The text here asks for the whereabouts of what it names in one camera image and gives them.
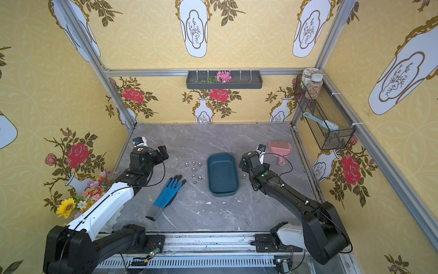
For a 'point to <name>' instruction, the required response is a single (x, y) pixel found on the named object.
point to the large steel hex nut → (199, 177)
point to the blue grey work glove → (166, 197)
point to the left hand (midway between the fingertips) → (151, 149)
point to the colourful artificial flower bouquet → (71, 208)
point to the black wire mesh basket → (323, 109)
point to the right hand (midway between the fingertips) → (255, 159)
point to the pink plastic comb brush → (280, 148)
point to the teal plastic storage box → (223, 174)
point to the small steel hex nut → (195, 182)
